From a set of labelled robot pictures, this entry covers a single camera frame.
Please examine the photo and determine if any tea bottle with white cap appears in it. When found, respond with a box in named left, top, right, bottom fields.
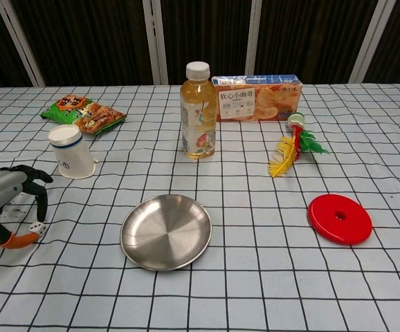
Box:
left=179, top=61, right=219, bottom=161

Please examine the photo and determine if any light blue checkered tablecloth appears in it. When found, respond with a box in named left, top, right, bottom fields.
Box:
left=0, top=82, right=400, bottom=332

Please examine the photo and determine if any red yellow green feather shuttlecock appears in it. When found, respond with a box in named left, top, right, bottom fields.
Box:
left=267, top=112, right=331, bottom=178

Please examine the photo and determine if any round steel plate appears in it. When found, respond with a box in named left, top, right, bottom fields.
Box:
left=120, top=194, right=214, bottom=272

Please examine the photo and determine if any green snack bag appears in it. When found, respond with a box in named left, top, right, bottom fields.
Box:
left=40, top=94, right=128, bottom=136

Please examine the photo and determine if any red plastic disc with hole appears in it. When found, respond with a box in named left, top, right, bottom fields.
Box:
left=307, top=194, right=374, bottom=247

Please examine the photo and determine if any white paper cup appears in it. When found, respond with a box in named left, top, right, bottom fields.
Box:
left=47, top=124, right=98, bottom=180

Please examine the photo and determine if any black pleated curtain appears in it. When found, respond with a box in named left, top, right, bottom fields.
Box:
left=0, top=0, right=400, bottom=89

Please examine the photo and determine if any small white die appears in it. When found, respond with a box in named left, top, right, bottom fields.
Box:
left=28, top=222, right=46, bottom=241

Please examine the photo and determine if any orange blue cookie box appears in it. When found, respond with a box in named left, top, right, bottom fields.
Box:
left=210, top=73, right=303, bottom=123

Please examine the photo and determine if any white aluminium frame post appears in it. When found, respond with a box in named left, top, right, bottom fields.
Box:
left=142, top=0, right=170, bottom=86
left=244, top=0, right=264, bottom=76
left=0, top=0, right=46, bottom=87
left=349, top=0, right=399, bottom=84

